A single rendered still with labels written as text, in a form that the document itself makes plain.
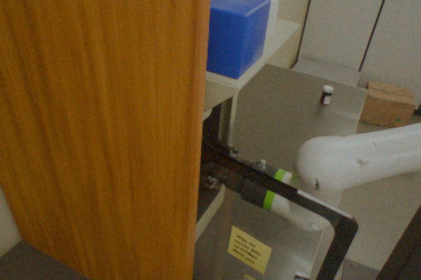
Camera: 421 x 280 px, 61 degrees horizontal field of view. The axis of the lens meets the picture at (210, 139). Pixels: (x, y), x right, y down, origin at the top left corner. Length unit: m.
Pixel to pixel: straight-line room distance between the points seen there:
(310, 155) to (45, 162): 0.48
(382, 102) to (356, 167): 2.84
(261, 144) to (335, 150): 0.72
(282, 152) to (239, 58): 0.87
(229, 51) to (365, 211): 2.24
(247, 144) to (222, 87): 0.85
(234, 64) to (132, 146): 0.19
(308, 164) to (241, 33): 0.27
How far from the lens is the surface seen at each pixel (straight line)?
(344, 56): 3.76
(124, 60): 0.46
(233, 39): 0.48
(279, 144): 1.36
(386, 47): 3.70
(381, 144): 0.70
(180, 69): 0.42
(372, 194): 2.80
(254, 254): 0.65
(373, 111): 3.52
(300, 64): 3.62
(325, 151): 0.64
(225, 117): 0.92
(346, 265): 2.27
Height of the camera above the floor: 1.74
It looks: 37 degrees down
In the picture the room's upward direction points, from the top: 5 degrees clockwise
